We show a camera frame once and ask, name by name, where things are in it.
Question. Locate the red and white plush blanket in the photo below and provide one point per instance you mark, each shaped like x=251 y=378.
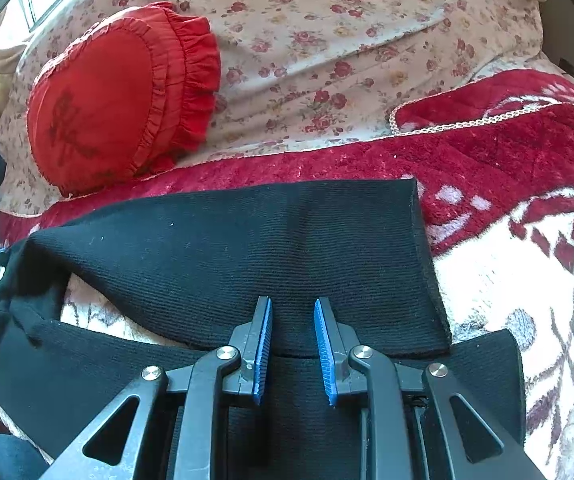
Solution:
x=517 y=270

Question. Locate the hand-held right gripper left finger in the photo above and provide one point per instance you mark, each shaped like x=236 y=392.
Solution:
x=262 y=355

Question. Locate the black pants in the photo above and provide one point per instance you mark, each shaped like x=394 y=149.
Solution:
x=267 y=240

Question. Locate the person's leg in blue jeans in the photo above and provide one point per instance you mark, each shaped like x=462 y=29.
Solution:
x=9 y=460

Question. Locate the red heart-shaped ruffled pillow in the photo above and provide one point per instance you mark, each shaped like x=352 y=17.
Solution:
x=102 y=95

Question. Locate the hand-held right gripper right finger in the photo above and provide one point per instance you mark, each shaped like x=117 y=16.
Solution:
x=326 y=355

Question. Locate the floral bed sheet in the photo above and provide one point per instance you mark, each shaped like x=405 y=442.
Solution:
x=317 y=60

